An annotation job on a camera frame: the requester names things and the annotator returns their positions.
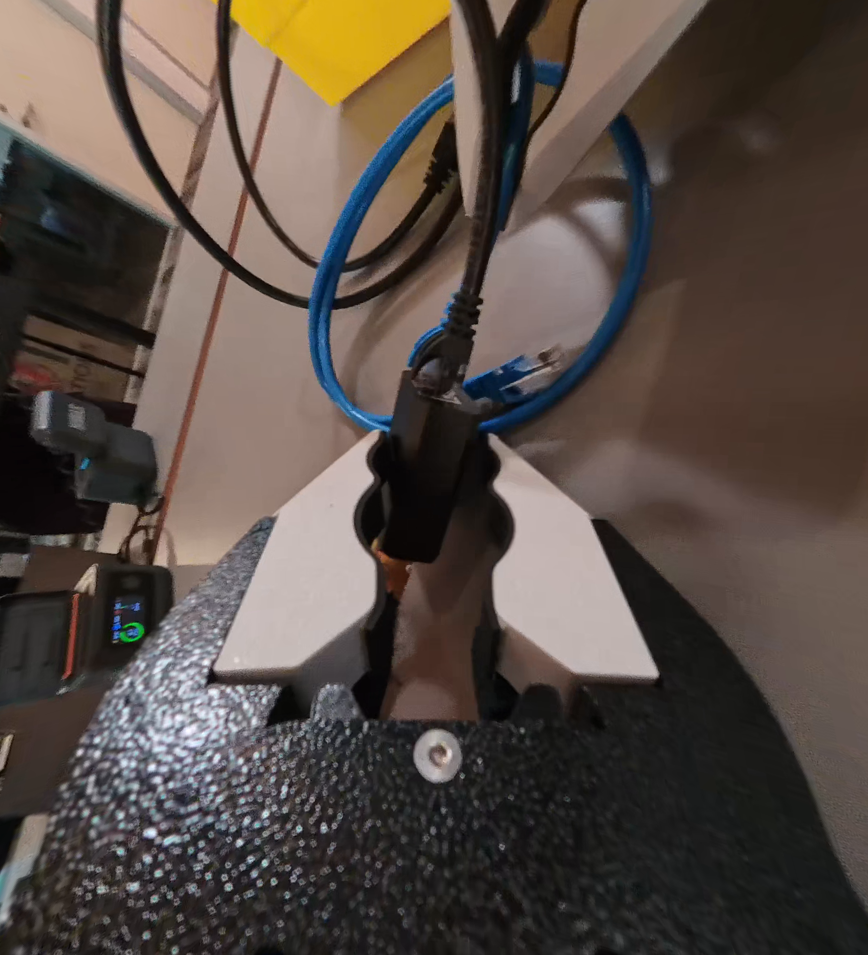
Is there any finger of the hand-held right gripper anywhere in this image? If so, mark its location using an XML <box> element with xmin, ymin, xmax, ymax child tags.
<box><xmin>505</xmin><ymin>0</ymin><xmax>711</xmax><ymax>231</ymax></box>
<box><xmin>449</xmin><ymin>0</ymin><xmax>483</xmax><ymax>219</ymax></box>

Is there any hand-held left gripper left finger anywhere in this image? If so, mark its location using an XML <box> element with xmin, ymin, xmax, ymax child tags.
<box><xmin>212</xmin><ymin>429</ymin><xmax>404</xmax><ymax>721</ymax></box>

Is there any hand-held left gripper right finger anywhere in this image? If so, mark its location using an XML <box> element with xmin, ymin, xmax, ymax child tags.
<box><xmin>471</xmin><ymin>433</ymin><xmax>661</xmax><ymax>721</ymax></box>

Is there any black ethernet cable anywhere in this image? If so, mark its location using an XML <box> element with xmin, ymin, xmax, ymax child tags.
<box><xmin>410</xmin><ymin>0</ymin><xmax>547</xmax><ymax>396</ymax></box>

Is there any black ethernet port adapter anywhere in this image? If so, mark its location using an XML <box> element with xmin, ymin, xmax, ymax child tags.
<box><xmin>385</xmin><ymin>369</ymin><xmax>481</xmax><ymax>564</ymax></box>

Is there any blue ethernet cable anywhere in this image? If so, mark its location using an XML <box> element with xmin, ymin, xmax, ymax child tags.
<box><xmin>307</xmin><ymin>60</ymin><xmax>655</xmax><ymax>437</ymax></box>

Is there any yellow box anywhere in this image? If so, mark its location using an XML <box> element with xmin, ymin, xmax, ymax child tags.
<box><xmin>210</xmin><ymin>0</ymin><xmax>453</xmax><ymax>107</ymax></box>

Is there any thin brown pipe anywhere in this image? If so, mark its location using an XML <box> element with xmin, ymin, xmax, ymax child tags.
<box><xmin>147</xmin><ymin>58</ymin><xmax>284</xmax><ymax>564</ymax></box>

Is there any black battery pack with screen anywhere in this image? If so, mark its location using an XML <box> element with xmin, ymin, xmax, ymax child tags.
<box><xmin>0</xmin><ymin>563</ymin><xmax>174</xmax><ymax>704</ymax></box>

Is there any cardboard box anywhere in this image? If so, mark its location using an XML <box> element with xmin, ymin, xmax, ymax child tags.
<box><xmin>9</xmin><ymin>313</ymin><xmax>144</xmax><ymax>405</ymax></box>

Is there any black shelf rack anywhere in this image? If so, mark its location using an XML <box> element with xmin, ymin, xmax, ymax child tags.
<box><xmin>0</xmin><ymin>140</ymin><xmax>174</xmax><ymax>538</ymax></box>

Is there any thin black cable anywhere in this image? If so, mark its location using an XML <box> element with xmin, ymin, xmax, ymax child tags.
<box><xmin>97</xmin><ymin>0</ymin><xmax>459</xmax><ymax>310</ymax></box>
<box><xmin>215</xmin><ymin>0</ymin><xmax>453</xmax><ymax>273</ymax></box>

